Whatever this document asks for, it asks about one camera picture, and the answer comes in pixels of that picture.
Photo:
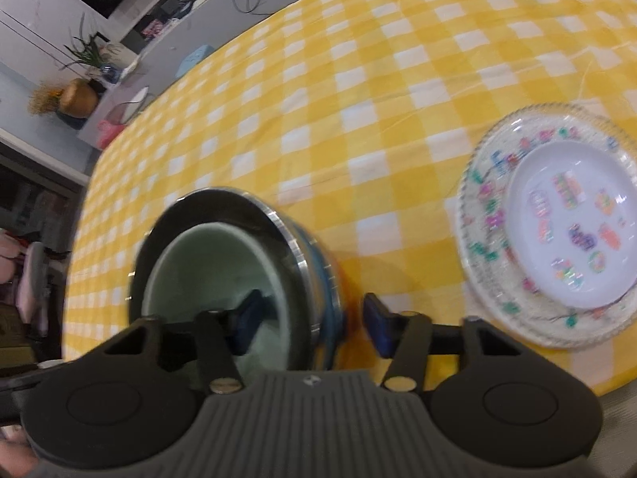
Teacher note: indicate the green ceramic bowl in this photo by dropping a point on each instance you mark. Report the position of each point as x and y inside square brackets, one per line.
[199, 269]

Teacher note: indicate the blue steel bowl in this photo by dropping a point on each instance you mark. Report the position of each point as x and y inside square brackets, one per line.
[214, 206]

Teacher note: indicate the light blue stool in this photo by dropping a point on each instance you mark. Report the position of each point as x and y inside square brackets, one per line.
[196, 59]

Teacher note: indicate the small white printed plate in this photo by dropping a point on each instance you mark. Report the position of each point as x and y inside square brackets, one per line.
[552, 184]

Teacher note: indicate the pink basket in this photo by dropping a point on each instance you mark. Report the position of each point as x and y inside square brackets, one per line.
[110, 132]

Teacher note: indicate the white baby seat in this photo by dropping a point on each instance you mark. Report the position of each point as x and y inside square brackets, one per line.
[132, 102]

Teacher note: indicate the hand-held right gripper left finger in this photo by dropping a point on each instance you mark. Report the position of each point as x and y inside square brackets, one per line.
[249, 321]

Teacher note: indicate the gold vase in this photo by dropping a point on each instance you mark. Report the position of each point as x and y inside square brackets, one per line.
[78, 99]

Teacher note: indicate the pink photo frame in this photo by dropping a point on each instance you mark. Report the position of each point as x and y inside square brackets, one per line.
[154, 29]

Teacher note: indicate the yellow checked tablecloth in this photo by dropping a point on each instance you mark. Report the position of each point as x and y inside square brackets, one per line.
[358, 84]

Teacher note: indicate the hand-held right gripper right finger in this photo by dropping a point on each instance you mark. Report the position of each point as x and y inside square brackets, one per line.
[375, 321]

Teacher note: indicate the plant in blue vase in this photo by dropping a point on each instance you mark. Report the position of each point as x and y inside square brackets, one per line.
[87, 52]

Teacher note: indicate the person's left hand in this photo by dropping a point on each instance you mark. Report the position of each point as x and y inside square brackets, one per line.
[15, 460]

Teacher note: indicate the white fruit pattern plate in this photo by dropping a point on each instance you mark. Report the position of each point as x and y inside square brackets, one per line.
[502, 317]

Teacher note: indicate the pink grey chair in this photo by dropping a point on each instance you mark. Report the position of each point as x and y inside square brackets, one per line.
[27, 284]

